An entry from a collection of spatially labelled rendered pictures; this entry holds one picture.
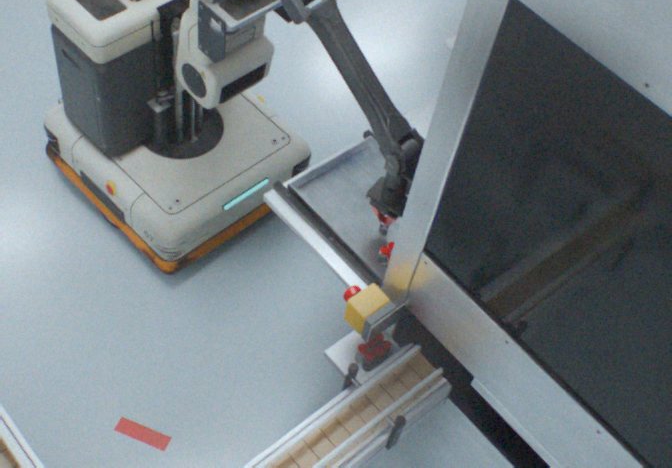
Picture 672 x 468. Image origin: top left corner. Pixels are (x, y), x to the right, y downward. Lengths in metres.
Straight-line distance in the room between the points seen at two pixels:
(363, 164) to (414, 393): 0.65
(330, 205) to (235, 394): 0.90
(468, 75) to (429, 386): 0.73
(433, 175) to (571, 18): 0.45
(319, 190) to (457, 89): 0.82
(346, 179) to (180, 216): 0.80
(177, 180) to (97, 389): 0.67
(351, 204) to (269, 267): 0.98
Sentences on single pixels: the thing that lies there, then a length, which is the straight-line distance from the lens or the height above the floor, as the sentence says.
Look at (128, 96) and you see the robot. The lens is 2.86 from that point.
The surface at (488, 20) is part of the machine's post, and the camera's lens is 1.35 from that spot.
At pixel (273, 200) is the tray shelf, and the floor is 0.88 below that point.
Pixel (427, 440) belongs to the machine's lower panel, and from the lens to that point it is 2.16.
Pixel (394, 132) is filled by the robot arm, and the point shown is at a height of 1.23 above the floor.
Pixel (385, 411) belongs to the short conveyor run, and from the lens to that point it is 1.83.
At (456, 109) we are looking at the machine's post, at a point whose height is 1.57.
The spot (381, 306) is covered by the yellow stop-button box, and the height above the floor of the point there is 1.03.
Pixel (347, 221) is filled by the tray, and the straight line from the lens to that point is 2.16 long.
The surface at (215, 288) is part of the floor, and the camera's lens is 3.07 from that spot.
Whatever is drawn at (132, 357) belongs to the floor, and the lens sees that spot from 2.95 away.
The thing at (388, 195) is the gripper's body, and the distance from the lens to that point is 2.01.
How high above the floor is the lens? 2.60
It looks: 52 degrees down
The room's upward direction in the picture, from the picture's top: 11 degrees clockwise
